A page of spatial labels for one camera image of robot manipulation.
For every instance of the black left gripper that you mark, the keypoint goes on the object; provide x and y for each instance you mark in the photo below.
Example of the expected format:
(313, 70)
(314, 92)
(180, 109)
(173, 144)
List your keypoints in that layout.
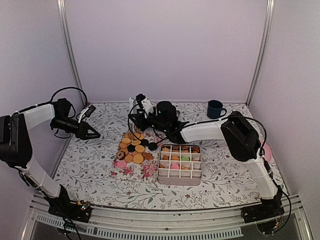
(82, 131)

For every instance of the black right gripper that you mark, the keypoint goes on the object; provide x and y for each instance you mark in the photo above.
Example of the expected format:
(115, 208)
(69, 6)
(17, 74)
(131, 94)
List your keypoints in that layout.
(139, 117)

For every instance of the pink sandwich cookie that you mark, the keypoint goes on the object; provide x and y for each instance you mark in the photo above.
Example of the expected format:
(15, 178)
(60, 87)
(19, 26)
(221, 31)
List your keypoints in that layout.
(122, 164)
(174, 166)

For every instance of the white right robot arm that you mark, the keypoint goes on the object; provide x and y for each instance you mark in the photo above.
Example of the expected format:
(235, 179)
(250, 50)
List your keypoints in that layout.
(225, 181)

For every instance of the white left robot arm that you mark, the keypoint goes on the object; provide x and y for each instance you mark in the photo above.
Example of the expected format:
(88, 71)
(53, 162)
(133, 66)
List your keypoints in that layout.
(16, 148)

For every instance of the black sandwich cookie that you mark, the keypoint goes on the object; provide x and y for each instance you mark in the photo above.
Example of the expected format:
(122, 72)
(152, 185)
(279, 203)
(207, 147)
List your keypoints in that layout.
(152, 146)

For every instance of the floral rectangular tray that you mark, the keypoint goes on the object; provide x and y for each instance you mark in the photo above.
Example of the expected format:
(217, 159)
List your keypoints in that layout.
(142, 163)

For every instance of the pink divided cookie tin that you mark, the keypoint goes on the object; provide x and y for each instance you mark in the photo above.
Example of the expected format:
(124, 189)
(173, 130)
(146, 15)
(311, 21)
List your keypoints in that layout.
(179, 165)

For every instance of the dark blue mug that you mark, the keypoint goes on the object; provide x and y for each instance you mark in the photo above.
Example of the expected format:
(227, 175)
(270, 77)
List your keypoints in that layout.
(215, 109)

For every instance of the pink plate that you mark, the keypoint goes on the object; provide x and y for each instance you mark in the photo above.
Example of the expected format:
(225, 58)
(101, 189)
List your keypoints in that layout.
(268, 154)

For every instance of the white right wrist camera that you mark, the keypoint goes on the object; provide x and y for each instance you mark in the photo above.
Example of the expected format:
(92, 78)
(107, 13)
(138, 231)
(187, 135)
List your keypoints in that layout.
(145, 104)

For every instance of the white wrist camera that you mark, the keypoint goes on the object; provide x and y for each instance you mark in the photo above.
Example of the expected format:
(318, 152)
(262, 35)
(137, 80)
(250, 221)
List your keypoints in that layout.
(145, 104)
(86, 112)

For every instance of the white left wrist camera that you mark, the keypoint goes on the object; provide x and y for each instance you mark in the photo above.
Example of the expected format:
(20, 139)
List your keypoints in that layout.
(86, 112)

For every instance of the front aluminium rail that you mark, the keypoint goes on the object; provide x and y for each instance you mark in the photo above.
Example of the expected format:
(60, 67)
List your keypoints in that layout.
(130, 224)

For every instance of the right aluminium frame post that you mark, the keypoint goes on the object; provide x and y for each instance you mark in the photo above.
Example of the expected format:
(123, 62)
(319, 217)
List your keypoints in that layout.
(270, 4)

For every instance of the aluminium frame post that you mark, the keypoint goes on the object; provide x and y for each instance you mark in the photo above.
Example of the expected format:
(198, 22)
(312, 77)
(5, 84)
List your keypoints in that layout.
(270, 4)
(61, 7)

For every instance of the left aluminium frame post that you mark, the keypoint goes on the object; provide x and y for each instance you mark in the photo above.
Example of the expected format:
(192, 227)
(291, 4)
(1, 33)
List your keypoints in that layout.
(61, 7)

